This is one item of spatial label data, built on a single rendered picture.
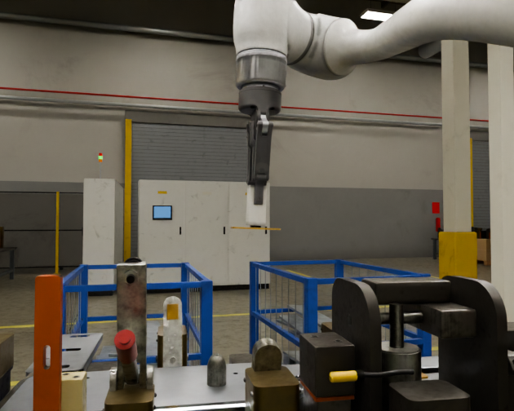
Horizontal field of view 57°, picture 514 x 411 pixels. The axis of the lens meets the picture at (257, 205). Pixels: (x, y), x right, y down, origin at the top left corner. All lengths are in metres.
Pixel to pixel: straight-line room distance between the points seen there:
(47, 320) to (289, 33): 0.58
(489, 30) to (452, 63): 7.90
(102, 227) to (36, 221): 4.36
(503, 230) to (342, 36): 4.20
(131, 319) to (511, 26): 0.55
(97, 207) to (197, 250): 1.87
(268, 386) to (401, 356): 0.17
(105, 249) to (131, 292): 7.91
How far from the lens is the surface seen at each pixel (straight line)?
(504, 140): 5.06
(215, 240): 8.72
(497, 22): 0.61
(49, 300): 0.65
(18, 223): 12.77
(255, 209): 0.81
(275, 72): 0.83
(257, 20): 0.85
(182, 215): 8.61
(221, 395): 0.79
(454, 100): 8.35
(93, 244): 8.55
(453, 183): 8.17
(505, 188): 5.01
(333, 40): 0.92
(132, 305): 0.64
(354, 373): 0.58
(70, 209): 12.60
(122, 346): 0.54
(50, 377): 0.67
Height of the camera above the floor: 1.27
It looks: 2 degrees up
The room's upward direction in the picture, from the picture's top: straight up
